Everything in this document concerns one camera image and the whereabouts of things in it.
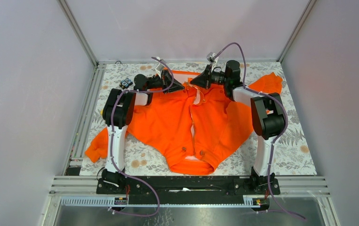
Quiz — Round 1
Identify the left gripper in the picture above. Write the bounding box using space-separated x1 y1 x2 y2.
146 69 184 94

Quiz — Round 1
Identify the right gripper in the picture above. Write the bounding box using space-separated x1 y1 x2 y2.
190 65 229 90

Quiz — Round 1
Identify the orange zip jacket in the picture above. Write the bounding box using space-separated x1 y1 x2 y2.
85 70 283 176

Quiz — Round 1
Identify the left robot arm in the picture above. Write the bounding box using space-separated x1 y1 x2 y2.
101 68 184 194

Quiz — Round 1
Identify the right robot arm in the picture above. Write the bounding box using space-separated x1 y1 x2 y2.
190 60 288 195

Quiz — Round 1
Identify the floral table mat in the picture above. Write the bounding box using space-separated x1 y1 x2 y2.
75 62 316 176

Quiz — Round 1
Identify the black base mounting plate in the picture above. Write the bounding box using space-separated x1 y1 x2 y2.
96 176 281 205

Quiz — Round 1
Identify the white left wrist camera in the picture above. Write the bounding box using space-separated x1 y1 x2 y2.
152 56 166 78

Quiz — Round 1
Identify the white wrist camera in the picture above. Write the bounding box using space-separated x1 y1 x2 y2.
152 56 166 78
207 52 217 64

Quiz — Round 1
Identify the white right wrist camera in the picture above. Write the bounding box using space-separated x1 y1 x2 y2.
207 52 217 64

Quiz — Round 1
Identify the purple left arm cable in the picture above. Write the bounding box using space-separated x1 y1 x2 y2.
109 56 176 218

